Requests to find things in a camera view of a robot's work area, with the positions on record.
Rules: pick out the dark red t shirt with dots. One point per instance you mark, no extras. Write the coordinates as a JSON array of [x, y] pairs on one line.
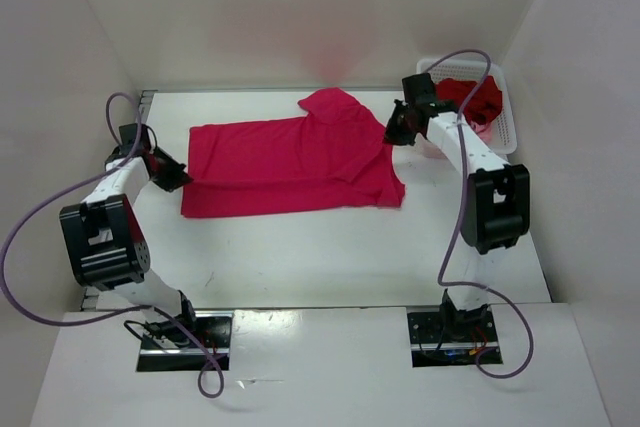
[[483, 108]]

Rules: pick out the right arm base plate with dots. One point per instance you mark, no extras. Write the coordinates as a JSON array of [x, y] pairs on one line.
[[433, 346]]

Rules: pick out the white plastic basket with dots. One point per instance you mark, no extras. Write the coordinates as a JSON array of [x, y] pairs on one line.
[[503, 134]]

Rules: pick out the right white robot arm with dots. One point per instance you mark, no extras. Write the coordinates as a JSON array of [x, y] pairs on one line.
[[494, 210]]

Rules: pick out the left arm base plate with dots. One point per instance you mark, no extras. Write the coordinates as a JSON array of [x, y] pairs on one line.
[[157, 353]]

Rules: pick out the light pink t shirt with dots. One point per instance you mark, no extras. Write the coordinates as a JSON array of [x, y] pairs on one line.
[[483, 131]]

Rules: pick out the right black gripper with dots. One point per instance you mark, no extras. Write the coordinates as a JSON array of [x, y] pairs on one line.
[[392, 134]]

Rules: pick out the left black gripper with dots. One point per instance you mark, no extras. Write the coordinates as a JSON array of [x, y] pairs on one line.
[[177, 176]]

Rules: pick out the magenta t shirt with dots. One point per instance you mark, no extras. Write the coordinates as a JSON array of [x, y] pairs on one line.
[[331, 156]]

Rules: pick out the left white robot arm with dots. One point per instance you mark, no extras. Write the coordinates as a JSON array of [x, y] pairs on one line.
[[105, 242]]

